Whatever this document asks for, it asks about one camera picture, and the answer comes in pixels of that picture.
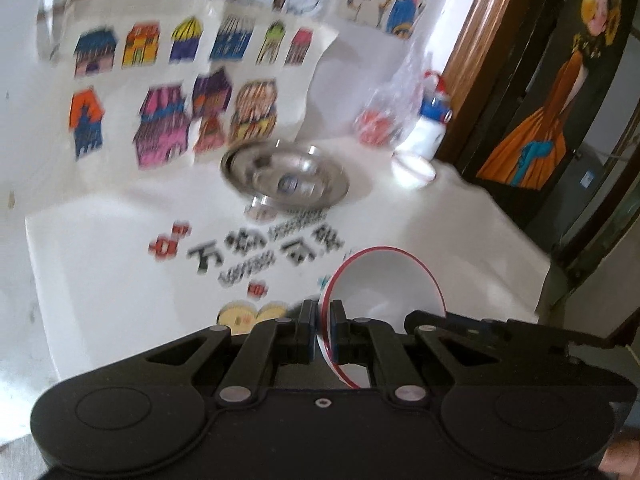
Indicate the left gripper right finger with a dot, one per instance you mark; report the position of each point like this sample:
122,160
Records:
374,345

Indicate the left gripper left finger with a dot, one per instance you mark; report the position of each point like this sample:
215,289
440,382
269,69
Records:
257,357

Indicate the white red-rimmed bowl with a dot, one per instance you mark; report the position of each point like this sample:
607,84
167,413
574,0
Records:
384,283
412,171

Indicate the grey appliance with sticker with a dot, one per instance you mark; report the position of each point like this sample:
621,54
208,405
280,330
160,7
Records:
567,207

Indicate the white blue water bottle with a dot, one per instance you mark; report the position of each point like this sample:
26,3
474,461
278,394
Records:
430,126

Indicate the clear plastic bag red contents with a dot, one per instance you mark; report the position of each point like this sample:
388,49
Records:
393,104

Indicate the houses drawing paper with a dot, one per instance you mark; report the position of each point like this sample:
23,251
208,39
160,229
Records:
151,82

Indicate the orange dress woman painting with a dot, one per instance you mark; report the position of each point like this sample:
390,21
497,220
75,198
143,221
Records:
529,154

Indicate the brown wooden door frame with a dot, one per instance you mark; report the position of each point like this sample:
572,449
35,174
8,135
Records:
473,67

